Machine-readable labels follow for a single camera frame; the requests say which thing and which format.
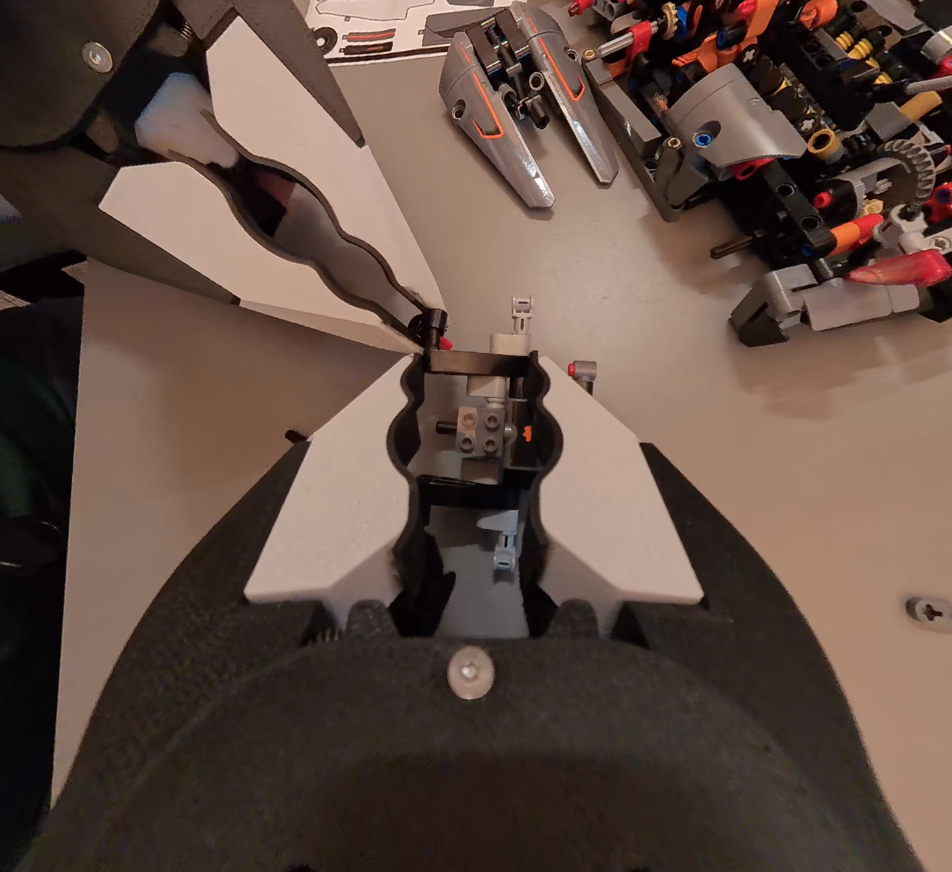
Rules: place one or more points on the grey lego wing assembly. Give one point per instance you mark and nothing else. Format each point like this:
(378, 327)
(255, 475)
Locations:
(521, 113)

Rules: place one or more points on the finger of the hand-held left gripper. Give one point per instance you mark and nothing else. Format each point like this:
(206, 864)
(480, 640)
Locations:
(186, 217)
(298, 121)

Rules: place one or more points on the lego car chassis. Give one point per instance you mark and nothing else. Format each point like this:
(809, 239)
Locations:
(743, 105)

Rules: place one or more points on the grey lego connector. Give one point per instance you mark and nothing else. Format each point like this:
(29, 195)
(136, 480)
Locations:
(926, 609)

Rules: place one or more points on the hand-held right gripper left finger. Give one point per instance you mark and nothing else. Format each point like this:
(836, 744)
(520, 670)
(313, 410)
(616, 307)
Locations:
(334, 514)

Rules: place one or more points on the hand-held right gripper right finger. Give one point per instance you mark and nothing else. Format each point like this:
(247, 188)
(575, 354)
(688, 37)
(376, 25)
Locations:
(609, 514)

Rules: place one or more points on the black grey lego subassembly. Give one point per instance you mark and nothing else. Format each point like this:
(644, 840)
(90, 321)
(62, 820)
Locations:
(475, 432)

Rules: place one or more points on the small black lego piece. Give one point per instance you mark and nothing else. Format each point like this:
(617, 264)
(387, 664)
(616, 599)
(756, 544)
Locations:
(430, 325)

